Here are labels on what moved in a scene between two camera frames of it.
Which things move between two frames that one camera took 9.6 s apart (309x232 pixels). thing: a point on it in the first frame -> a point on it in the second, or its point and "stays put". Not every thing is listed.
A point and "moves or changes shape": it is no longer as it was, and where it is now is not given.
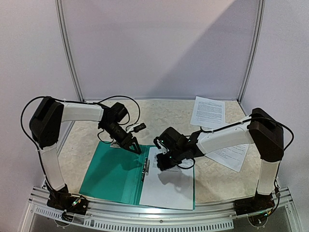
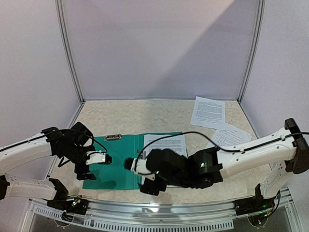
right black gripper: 163,158 -> 149,184
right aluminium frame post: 255,49 stays put
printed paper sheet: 171,188 moves or changes shape
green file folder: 114,173 moves or changes shape
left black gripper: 128,141 -> 79,170
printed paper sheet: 207,113 stays put
